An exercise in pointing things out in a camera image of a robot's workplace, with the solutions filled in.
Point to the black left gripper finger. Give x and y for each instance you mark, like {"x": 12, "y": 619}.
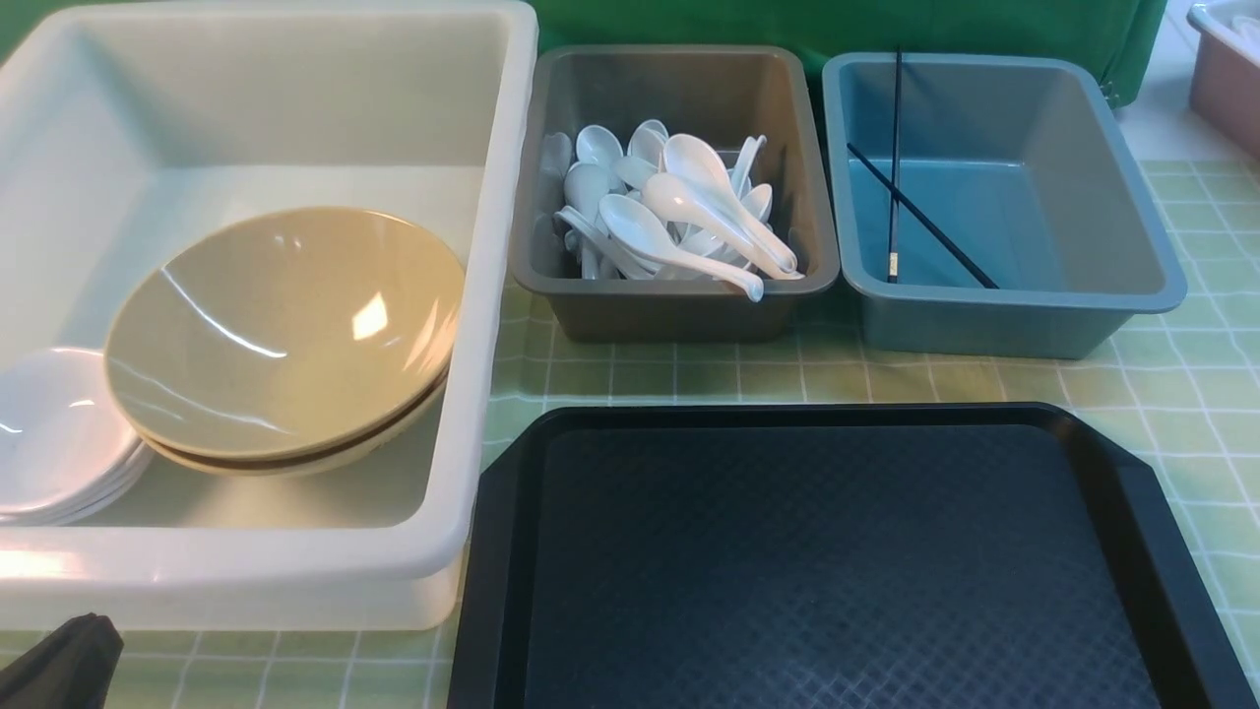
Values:
{"x": 71, "y": 668}

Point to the white square dish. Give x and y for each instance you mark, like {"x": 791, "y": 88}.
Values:
{"x": 62, "y": 433}
{"x": 85, "y": 504}

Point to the tan noodle bowl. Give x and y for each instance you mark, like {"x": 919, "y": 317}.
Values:
{"x": 286, "y": 336}

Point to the black chopstick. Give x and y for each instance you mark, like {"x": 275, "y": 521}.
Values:
{"x": 893, "y": 173}
{"x": 936, "y": 232}

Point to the white soup spoon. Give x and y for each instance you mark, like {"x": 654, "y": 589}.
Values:
{"x": 677, "y": 200}

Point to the tan bowl in tub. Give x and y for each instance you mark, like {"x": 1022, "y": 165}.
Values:
{"x": 320, "y": 461}

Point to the white dish in tub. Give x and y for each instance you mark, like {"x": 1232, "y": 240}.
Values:
{"x": 50, "y": 520}

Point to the large white plastic tub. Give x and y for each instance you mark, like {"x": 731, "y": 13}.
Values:
{"x": 132, "y": 130}

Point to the white spoon front of pile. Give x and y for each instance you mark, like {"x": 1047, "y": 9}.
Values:
{"x": 640, "y": 232}

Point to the white spoon of pile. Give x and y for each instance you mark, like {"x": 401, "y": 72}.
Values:
{"x": 640, "y": 232}
{"x": 695, "y": 160}

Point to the white spoon top of pile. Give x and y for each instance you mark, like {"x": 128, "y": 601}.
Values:
{"x": 695, "y": 160}

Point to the grey plastic bin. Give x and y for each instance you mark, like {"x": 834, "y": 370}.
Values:
{"x": 721, "y": 94}

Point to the black serving tray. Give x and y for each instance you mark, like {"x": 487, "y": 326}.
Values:
{"x": 989, "y": 555}

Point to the blue-grey plastic bin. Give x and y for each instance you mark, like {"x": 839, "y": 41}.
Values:
{"x": 1020, "y": 161}

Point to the green checkered tablecloth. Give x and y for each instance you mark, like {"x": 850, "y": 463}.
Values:
{"x": 1179, "y": 389}

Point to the pink bin with white rim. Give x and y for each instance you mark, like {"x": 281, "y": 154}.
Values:
{"x": 1225, "y": 80}

